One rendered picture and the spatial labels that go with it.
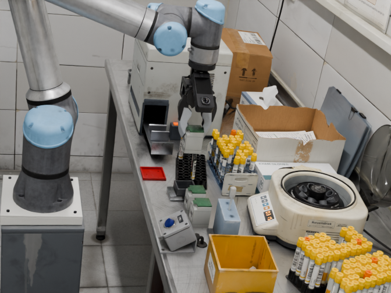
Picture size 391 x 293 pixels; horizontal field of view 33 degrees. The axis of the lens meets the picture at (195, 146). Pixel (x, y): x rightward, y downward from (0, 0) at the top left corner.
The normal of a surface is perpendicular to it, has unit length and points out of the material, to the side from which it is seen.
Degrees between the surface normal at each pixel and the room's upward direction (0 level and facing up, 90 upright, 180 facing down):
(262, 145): 91
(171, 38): 90
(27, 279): 90
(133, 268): 0
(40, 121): 8
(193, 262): 0
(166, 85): 90
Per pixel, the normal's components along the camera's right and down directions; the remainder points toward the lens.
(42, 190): 0.18, 0.17
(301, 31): -0.97, -0.03
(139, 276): 0.14, -0.89
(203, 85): 0.24, -0.53
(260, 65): 0.13, 0.44
